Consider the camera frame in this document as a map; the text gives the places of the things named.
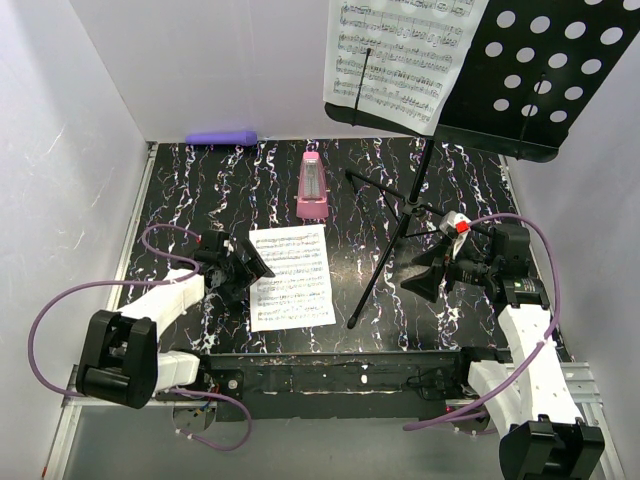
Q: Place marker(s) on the pink metronome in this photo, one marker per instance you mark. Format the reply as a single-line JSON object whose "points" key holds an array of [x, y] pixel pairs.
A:
{"points": [[312, 195]]}

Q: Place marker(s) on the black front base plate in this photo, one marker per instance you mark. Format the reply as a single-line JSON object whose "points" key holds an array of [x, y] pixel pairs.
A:
{"points": [[413, 385]]}

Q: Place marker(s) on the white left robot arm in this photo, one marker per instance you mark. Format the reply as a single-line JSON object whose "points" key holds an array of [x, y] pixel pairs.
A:
{"points": [[121, 362]]}

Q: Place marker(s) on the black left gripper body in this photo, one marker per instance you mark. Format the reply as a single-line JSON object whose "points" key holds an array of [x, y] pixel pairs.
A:
{"points": [[233, 278]]}

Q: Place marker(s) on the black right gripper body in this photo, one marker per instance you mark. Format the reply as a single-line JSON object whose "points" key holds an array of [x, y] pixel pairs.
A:
{"points": [[470, 271]]}

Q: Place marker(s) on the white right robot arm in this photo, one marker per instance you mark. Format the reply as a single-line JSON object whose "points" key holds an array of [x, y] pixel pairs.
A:
{"points": [[542, 433]]}

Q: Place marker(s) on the purple cylindrical case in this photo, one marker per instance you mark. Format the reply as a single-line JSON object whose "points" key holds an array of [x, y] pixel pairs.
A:
{"points": [[242, 138]]}

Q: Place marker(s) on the aluminium front rail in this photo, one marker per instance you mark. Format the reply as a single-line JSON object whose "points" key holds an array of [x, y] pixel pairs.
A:
{"points": [[581, 382]]}

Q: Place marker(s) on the white sheet music page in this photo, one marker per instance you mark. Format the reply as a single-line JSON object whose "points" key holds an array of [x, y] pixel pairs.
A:
{"points": [[398, 60], [299, 294]]}

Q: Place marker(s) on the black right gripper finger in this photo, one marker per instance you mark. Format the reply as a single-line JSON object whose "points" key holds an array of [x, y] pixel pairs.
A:
{"points": [[434, 257], [427, 283]]}

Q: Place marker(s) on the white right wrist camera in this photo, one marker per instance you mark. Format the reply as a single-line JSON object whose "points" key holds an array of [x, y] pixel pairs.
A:
{"points": [[456, 226]]}

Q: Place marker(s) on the aluminium rail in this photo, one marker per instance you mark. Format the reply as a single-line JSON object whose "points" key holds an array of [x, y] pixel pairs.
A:
{"points": [[126, 232], [581, 382]]}

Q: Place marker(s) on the aluminium left side rail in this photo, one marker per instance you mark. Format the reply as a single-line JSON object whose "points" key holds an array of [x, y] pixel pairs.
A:
{"points": [[126, 232]]}

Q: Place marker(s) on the black folding music stand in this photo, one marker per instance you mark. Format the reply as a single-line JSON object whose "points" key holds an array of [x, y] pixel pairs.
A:
{"points": [[531, 69]]}

